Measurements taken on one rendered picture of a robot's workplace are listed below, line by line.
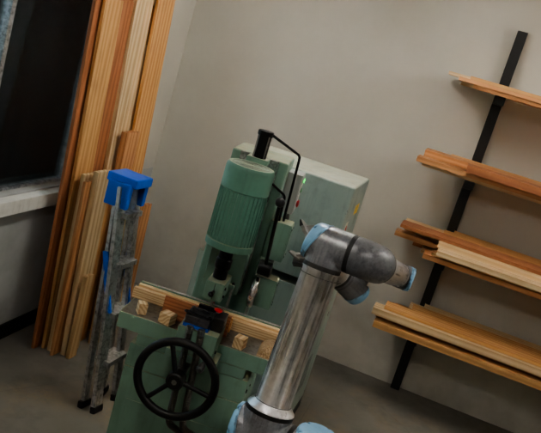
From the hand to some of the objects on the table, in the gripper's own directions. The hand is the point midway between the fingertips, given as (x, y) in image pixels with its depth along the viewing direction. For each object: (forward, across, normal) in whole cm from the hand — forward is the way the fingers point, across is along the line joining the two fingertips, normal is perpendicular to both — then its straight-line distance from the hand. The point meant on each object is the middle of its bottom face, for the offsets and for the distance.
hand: (293, 234), depth 255 cm
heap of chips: (-25, +27, +22) cm, 43 cm away
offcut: (+6, +31, +44) cm, 55 cm away
